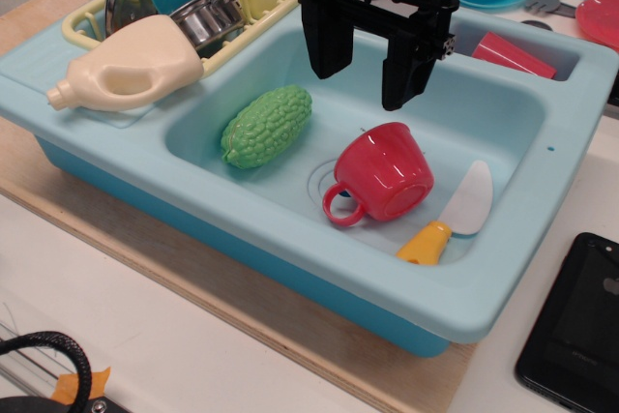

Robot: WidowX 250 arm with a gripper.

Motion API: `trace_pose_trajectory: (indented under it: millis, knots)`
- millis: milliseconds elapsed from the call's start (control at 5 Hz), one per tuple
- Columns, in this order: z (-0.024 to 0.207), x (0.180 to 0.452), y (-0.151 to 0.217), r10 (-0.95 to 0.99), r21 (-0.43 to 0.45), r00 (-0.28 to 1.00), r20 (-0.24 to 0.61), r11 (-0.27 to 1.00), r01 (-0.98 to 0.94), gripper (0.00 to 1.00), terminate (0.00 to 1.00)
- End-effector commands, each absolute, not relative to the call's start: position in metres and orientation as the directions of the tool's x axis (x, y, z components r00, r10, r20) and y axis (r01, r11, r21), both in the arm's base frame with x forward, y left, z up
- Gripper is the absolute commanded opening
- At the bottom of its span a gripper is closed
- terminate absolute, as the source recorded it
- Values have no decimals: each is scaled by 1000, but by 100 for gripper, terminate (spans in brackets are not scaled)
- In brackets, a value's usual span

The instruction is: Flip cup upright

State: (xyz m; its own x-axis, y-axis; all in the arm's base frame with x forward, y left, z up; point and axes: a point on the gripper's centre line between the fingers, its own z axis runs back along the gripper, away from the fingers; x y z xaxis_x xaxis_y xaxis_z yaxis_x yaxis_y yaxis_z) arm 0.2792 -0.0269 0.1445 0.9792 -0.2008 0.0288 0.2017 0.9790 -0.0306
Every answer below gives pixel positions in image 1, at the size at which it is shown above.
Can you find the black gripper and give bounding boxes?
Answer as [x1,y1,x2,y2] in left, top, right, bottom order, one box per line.
[299,0,459,110]

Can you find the red plastic cup with handle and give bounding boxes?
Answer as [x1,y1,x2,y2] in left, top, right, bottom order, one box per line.
[322,122,434,226]

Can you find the red tumbler in sink compartment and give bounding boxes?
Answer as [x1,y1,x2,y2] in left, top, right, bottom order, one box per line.
[472,32,557,79]

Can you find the green toy bitter melon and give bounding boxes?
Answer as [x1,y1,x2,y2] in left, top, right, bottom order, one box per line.
[221,85,312,169]

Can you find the steel cooking pot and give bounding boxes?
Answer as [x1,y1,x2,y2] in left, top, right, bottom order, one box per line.
[170,0,247,52]

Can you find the light blue toy sink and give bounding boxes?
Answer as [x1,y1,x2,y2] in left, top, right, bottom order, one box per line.
[1,10,618,356]

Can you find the cream plastic detergent bottle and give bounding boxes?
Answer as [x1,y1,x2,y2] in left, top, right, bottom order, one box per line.
[46,15,203,111]

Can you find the red plastic plate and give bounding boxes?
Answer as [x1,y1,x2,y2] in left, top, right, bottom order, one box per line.
[575,0,618,51]

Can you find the plywood board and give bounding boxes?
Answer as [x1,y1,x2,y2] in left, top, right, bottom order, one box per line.
[0,0,478,413]

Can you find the black smartphone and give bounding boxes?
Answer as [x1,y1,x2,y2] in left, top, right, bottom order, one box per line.
[516,232,618,412]

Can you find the orange tape piece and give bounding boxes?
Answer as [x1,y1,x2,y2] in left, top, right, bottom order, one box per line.
[50,367,111,405]

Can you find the toy knife yellow handle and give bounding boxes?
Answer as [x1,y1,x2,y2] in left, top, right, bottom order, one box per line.
[396,160,493,266]

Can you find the black braided cable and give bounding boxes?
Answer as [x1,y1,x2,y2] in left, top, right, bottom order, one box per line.
[0,330,93,413]

